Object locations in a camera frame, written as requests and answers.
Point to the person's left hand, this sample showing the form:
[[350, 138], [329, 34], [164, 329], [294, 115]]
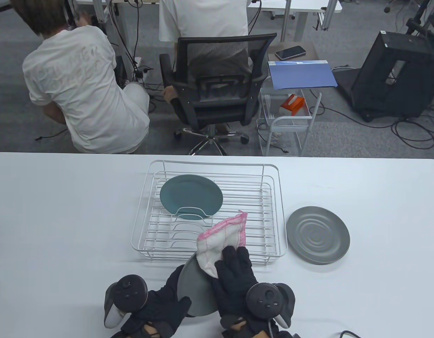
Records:
[[157, 310]]

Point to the person's right hand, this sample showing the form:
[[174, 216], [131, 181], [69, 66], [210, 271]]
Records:
[[232, 281]]

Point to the grey plate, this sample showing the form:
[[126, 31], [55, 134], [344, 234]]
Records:
[[318, 235], [195, 292]]

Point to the white pink-edged dish cloth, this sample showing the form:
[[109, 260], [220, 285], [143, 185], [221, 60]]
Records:
[[220, 239]]

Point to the teal plate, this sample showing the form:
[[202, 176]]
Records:
[[190, 195]]

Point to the black left hand controller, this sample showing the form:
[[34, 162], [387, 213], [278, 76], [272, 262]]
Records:
[[129, 292]]

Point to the black hand controller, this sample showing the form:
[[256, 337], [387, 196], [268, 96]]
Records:
[[129, 292], [268, 301]]

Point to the black right hand controller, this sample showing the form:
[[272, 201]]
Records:
[[268, 301]]

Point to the white metal cart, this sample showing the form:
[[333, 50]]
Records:
[[290, 118]]

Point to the black mesh office chair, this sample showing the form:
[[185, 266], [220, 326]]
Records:
[[216, 105]]

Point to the orange box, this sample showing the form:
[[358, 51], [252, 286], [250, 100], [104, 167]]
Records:
[[294, 102]]

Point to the blue folder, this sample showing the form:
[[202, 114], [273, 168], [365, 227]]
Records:
[[301, 75]]

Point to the white power strip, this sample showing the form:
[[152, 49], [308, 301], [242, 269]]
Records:
[[141, 67]]

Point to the black smartphone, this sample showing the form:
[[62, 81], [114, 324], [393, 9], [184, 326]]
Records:
[[290, 52]]

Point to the black mesh computer tower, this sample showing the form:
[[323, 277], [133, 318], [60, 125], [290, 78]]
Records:
[[375, 88]]

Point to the brown side table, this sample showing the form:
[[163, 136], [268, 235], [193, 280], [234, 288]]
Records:
[[310, 49]]

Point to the black tripod stand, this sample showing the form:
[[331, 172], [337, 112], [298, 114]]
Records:
[[419, 21]]

